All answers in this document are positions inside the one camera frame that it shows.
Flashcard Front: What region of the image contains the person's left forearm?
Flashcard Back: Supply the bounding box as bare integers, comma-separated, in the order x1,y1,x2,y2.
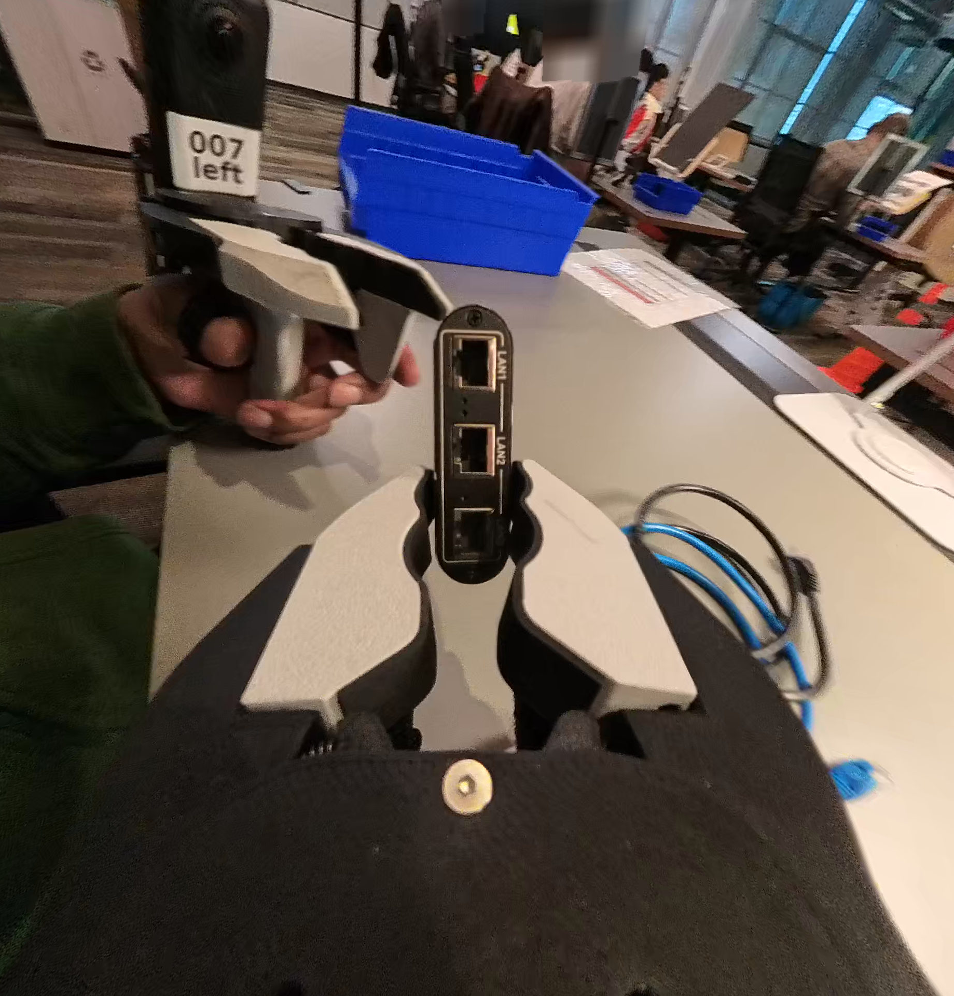
0,288,182,507

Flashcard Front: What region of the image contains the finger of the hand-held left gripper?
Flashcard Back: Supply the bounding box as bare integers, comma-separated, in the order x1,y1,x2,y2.
187,218,363,331
290,232,454,388

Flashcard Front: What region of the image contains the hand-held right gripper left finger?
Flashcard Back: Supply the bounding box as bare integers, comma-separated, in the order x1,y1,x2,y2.
239,467,439,728

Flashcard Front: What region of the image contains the person's left hand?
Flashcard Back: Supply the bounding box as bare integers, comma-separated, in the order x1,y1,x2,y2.
119,276,422,448

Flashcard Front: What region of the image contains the black ethernet switch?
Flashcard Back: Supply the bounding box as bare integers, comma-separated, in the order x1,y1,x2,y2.
434,306,517,585

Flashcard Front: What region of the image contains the green sweatshirt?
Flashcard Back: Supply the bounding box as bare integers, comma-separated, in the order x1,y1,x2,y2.
0,514,160,974

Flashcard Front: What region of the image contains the black ethernet cable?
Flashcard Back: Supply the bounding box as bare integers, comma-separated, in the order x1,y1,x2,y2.
632,484,832,701

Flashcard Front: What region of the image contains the blue plastic bin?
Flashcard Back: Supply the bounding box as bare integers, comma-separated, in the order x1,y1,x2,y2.
338,105,600,277

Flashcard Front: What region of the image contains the blue ethernet cable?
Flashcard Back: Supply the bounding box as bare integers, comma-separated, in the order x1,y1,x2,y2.
620,523,882,803

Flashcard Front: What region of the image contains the white board stand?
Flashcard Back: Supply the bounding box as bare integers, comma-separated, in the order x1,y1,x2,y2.
774,315,954,557

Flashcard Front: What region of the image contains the laminated instruction sheet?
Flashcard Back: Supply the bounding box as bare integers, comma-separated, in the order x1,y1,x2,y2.
561,247,738,329

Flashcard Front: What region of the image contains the small blue bin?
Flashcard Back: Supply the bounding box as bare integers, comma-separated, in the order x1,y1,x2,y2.
634,173,703,215

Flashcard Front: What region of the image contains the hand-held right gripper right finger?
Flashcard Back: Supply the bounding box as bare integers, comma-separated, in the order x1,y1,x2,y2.
496,459,697,728

